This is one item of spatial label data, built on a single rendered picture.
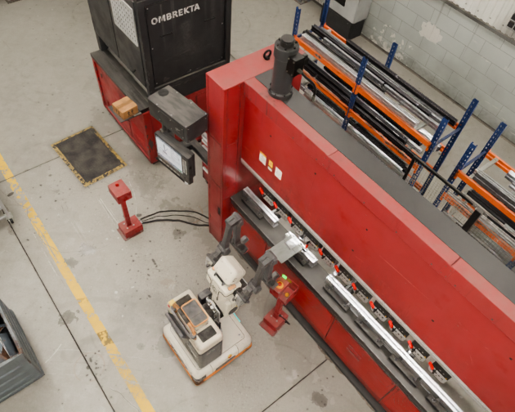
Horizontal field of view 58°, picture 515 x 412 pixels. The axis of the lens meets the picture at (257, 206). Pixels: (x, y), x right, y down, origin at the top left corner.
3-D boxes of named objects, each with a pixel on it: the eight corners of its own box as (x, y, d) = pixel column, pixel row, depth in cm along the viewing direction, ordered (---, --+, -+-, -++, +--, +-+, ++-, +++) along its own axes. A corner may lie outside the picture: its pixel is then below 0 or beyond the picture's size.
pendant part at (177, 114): (155, 163, 463) (145, 96, 395) (174, 150, 475) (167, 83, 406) (190, 192, 445) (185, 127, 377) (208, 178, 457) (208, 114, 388)
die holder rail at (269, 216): (242, 194, 476) (243, 189, 468) (247, 191, 479) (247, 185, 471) (273, 227, 455) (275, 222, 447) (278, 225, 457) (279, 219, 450)
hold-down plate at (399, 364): (387, 358, 387) (388, 356, 384) (391, 354, 389) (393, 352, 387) (415, 387, 374) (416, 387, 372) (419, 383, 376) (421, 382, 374)
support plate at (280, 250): (268, 249, 426) (268, 249, 426) (290, 235, 437) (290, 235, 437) (281, 263, 419) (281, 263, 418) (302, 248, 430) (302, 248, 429)
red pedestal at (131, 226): (116, 230, 543) (102, 185, 476) (135, 219, 553) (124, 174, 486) (125, 241, 534) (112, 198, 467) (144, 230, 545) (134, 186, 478)
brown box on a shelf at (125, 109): (108, 107, 521) (105, 99, 511) (128, 99, 531) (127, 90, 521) (120, 123, 508) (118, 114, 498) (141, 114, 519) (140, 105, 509)
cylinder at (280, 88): (262, 88, 358) (267, 35, 320) (287, 77, 369) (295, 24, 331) (290, 114, 344) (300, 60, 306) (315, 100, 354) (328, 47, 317)
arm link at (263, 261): (257, 255, 347) (265, 265, 343) (270, 248, 354) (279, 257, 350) (246, 286, 380) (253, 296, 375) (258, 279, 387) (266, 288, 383)
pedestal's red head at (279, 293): (269, 292, 438) (270, 283, 423) (279, 280, 445) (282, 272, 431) (284, 306, 431) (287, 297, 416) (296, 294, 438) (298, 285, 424)
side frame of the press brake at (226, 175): (208, 231, 550) (205, 72, 365) (264, 198, 585) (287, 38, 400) (221, 246, 540) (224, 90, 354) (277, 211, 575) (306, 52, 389)
